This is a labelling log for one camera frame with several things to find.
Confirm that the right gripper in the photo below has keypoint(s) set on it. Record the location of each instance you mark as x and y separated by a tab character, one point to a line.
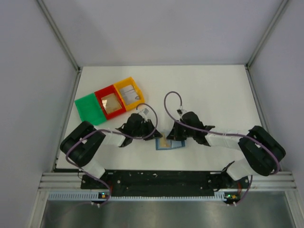
175	134

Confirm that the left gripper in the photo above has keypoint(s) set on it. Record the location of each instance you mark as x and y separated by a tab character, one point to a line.
150	126

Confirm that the blue leather card holder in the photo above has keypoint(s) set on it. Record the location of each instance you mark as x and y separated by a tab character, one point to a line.
174	144

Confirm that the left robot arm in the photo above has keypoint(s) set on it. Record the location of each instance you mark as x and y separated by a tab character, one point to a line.
82	144

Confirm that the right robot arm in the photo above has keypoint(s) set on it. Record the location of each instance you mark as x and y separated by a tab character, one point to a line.
262	153

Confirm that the silver cards in yellow bin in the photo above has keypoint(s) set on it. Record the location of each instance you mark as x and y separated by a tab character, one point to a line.
129	94

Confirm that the gold cards in red bin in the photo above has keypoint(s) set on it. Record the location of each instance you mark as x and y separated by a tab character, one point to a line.
110	103

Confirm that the yellow plastic bin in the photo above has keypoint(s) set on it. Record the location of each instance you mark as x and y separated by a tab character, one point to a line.
125	82

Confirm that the red plastic bin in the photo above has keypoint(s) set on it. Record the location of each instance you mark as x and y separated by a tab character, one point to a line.
106	91

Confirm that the green plastic bin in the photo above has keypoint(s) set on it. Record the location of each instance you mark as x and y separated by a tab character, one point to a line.
89	109

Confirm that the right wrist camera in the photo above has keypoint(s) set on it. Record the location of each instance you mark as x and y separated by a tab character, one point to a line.
181	111

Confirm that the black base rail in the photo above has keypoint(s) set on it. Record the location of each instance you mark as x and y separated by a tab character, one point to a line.
133	183

